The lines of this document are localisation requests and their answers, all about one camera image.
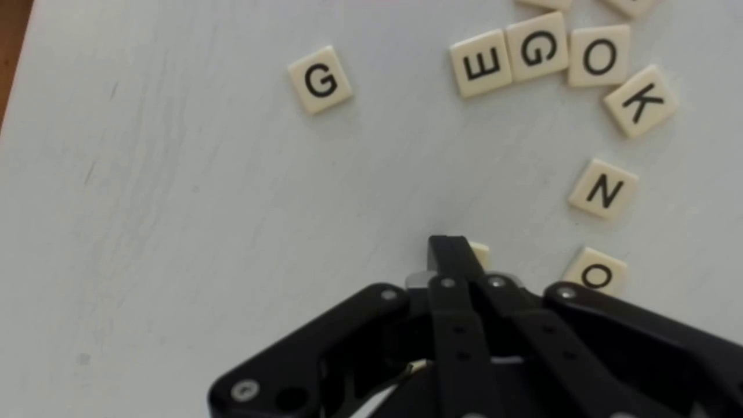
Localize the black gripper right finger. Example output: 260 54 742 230
449 235 743 418

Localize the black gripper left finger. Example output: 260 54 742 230
208 235 503 418

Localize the small wooden letter tile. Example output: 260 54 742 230
568 155 642 223
504 9 573 85
447 27 515 99
470 240 496 272
602 63 680 142
283 41 356 115
562 243 633 298
568 22 634 90
602 0 660 20

